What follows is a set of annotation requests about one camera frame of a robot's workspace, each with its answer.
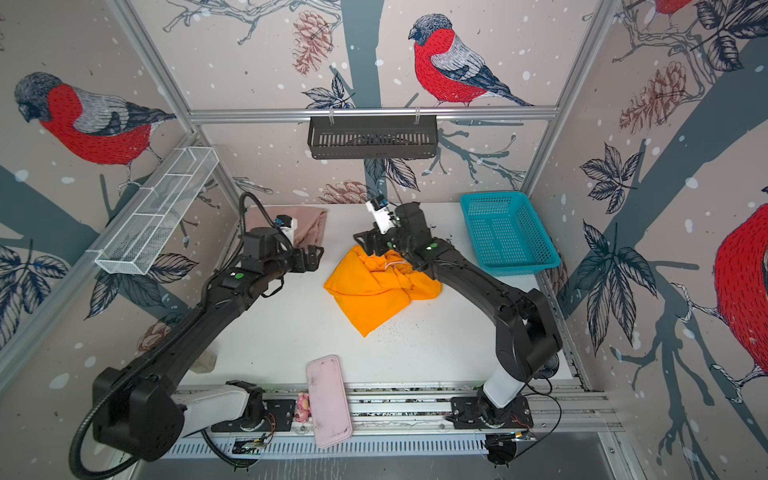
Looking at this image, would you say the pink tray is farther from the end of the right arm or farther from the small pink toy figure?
the end of the right arm

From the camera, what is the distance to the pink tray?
2.30ft

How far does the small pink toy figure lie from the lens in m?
0.73
